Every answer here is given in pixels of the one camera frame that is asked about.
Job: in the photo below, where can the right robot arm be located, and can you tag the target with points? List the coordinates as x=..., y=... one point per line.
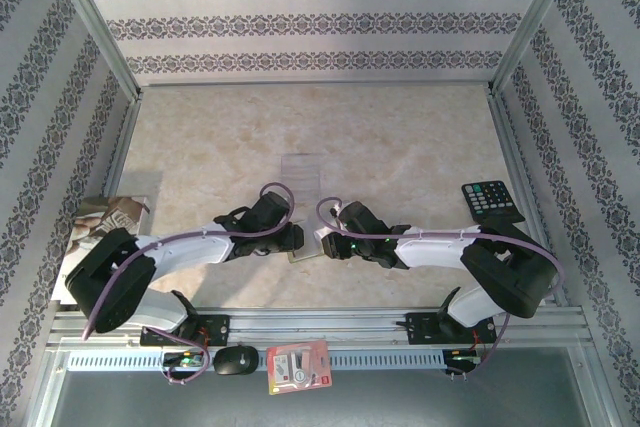
x=440, y=252

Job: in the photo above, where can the aluminium frame post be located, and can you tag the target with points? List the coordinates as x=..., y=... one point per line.
x=96, y=22
x=534, y=22

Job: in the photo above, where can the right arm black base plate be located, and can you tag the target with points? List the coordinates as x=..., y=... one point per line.
x=422, y=329

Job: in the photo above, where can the black calculator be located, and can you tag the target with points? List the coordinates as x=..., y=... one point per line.
x=487, y=199

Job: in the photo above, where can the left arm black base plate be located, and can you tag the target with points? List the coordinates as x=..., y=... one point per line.
x=217, y=329

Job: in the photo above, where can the grey metal panel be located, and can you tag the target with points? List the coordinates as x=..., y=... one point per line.
x=400, y=402

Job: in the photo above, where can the green card holder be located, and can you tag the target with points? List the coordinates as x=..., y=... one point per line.
x=310, y=247

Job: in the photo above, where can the black computer mouse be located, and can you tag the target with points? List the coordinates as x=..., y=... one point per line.
x=235, y=361

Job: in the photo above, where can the small green circuit board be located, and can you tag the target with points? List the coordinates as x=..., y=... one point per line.
x=185, y=360
x=462, y=358

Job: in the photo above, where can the illustrated paperback book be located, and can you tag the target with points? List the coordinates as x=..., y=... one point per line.
x=100, y=212

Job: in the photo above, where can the red USB drive blister pack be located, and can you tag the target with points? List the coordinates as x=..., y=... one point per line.
x=297, y=367

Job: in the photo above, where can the aluminium frame rail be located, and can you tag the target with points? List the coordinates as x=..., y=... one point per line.
x=121, y=147
x=315, y=83
x=512, y=147

